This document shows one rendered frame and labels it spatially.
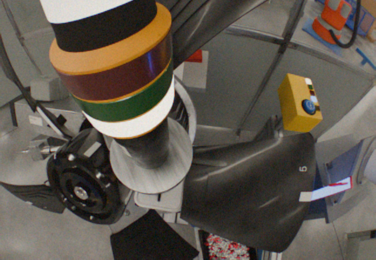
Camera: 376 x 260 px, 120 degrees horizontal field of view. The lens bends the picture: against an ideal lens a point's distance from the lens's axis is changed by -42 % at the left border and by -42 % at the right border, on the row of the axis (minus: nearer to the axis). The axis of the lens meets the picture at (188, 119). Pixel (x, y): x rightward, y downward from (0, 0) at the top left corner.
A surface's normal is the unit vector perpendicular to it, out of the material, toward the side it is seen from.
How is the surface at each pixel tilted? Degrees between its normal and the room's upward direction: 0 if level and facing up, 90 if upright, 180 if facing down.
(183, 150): 0
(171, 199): 7
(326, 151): 0
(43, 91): 50
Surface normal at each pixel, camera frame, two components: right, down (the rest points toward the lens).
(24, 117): -0.07, 0.34
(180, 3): -0.53, -0.10
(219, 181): 0.13, -0.44
